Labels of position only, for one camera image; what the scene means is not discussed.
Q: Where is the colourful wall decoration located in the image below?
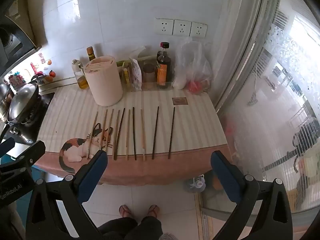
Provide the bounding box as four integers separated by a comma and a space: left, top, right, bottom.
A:
9, 72, 27, 90

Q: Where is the person's right leg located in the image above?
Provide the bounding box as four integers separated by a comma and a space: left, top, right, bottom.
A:
139, 204, 163, 240

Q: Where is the dark bottle gold cap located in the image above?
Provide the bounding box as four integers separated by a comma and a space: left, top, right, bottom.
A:
86, 46, 97, 62

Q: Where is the brown wooden cabinet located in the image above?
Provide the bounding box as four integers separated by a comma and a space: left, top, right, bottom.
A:
12, 0, 47, 48

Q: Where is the glass jar dark lid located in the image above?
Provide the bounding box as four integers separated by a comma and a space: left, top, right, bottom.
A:
142, 64, 157, 90

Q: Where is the person's leg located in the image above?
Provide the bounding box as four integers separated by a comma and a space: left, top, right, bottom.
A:
139, 204, 163, 240
99, 204, 138, 240

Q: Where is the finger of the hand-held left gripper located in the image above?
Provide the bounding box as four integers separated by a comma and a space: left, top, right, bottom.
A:
0, 137, 16, 159
10, 140, 46, 170

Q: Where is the pink wall hook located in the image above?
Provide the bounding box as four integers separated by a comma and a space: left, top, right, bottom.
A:
30, 62, 43, 77

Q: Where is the person's left leg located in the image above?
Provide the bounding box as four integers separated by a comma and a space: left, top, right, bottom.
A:
99, 204, 138, 240

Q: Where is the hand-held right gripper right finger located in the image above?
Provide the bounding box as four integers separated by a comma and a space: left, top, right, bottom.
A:
210, 150, 293, 240

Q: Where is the row of chopsticks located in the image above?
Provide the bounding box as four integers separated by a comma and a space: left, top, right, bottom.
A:
86, 106, 176, 162

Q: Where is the small white bag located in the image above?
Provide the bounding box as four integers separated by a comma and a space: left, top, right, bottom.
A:
172, 76, 188, 90

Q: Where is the white wall socket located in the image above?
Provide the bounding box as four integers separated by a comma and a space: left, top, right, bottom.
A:
190, 21, 208, 38
173, 19, 192, 37
156, 18, 174, 35

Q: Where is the bag of bottles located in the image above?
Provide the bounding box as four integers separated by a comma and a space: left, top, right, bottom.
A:
184, 174, 208, 193

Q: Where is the black cat door sticker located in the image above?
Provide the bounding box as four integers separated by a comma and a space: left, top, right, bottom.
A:
265, 124, 320, 200

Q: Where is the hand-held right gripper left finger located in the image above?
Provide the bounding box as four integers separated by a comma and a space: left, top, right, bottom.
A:
25, 150, 108, 240

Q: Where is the striped cat print tablecloth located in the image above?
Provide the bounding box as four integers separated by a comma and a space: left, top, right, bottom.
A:
34, 81, 232, 186

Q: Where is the glass sliding door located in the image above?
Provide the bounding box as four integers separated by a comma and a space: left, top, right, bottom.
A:
215, 0, 320, 220

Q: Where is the beige cylindrical utensil holder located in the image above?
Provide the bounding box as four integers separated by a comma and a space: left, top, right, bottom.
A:
83, 57, 123, 106

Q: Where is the red plastic packet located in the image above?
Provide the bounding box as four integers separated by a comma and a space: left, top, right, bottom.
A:
186, 80, 204, 94

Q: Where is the wok with metal lid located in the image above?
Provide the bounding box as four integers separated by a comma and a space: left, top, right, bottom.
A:
6, 82, 42, 125

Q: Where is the clear plastic bag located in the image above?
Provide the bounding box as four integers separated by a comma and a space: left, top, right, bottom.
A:
175, 37, 214, 95

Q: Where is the black range hood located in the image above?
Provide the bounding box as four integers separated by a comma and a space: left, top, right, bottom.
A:
0, 20, 42, 77

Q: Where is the black gas stove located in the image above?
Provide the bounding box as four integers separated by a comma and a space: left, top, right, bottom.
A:
5, 92, 55, 144

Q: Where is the clear oil bottle white cap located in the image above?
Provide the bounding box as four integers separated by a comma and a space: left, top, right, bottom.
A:
72, 59, 90, 90

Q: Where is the small yellow packet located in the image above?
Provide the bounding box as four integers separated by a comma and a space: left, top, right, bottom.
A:
122, 62, 132, 85

